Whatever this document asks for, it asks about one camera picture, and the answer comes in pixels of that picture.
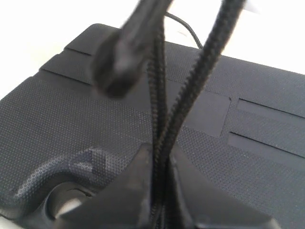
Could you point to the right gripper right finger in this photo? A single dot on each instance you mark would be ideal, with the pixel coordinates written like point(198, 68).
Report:
point(193, 202)

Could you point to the white curtain backdrop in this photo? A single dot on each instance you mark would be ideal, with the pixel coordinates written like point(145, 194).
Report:
point(275, 7)

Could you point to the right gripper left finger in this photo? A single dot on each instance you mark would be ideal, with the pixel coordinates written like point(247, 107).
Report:
point(123, 204)

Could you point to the black plastic carry case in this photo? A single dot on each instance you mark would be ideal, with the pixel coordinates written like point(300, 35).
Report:
point(245, 133)

